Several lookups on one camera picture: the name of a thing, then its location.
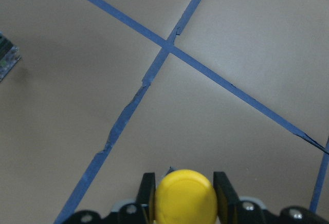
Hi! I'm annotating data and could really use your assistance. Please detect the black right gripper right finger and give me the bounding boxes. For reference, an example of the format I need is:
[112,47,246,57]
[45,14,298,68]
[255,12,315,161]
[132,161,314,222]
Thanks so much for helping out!
[213,172,328,224]

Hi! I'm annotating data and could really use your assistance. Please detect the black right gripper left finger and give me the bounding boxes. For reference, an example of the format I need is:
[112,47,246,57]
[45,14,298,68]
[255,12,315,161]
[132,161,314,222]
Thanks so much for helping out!
[63,173,156,224]

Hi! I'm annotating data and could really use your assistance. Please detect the yellow push button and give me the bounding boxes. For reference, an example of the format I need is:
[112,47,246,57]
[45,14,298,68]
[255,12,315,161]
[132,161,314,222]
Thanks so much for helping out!
[154,169,217,223]

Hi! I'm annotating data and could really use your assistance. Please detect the green push button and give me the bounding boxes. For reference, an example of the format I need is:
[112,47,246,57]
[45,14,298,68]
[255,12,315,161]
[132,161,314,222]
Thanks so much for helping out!
[1,33,21,82]

